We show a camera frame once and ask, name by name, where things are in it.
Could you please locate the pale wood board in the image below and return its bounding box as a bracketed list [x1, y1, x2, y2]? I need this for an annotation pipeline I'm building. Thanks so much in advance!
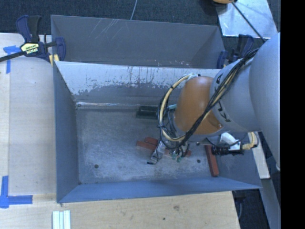
[8, 56, 58, 197]

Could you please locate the red-brown flat block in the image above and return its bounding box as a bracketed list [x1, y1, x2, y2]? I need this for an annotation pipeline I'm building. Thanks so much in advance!
[204, 145, 220, 177]

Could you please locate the dark green flat block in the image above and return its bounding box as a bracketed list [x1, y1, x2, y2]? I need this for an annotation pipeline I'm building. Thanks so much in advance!
[136, 105, 160, 119]

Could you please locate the grey metal bin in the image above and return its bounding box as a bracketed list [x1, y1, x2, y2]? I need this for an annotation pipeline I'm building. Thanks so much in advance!
[50, 14, 263, 204]

